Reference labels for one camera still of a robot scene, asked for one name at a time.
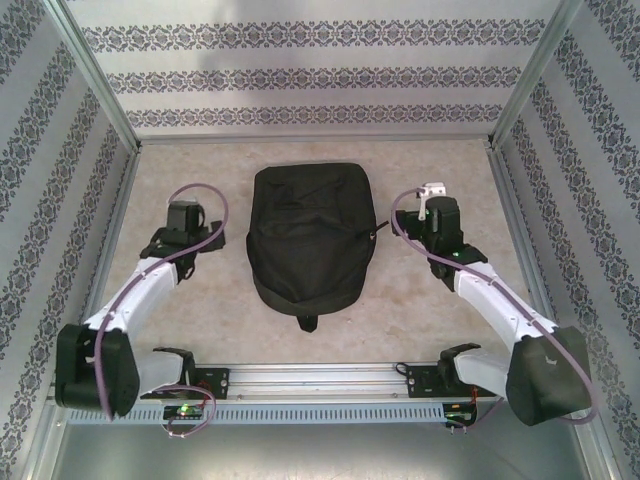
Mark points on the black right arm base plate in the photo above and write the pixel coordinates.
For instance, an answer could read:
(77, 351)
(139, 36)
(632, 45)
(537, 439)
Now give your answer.
(420, 382)

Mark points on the black fabric backpack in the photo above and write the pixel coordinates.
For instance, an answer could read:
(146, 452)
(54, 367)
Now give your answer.
(315, 240)

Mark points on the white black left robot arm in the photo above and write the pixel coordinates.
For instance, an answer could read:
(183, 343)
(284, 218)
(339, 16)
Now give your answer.
(135, 290)

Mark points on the grey metal panel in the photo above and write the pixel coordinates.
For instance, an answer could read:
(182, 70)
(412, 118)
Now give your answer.
(320, 452)

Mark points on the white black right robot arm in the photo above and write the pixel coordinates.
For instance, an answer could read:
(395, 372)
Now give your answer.
(495, 300)

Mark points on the aluminium frame post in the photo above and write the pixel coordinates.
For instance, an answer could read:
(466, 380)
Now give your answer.
(537, 75)
(95, 75)

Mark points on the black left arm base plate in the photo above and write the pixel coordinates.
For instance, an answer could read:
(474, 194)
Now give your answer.
(220, 382)

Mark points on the aluminium mounting rail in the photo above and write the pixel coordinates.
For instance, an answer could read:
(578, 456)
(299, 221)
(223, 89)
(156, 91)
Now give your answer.
(320, 382)

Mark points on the aluminium side rail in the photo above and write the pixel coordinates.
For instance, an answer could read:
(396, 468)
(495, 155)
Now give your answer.
(530, 240)
(107, 240)

